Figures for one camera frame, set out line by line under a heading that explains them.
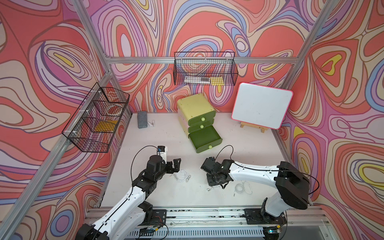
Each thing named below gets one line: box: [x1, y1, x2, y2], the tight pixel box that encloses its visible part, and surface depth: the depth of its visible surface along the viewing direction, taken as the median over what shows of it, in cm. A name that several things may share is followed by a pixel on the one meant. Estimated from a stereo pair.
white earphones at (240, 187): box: [233, 180, 253, 197], surface depth 84 cm
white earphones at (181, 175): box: [169, 169, 192, 182], surface depth 88 cm
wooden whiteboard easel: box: [240, 121, 269, 133], surface depth 109 cm
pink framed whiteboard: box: [231, 82, 294, 130], surface depth 104 cm
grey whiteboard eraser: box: [137, 111, 148, 129], surface depth 115 cm
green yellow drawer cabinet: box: [177, 93, 223, 154], surface depth 97 cm
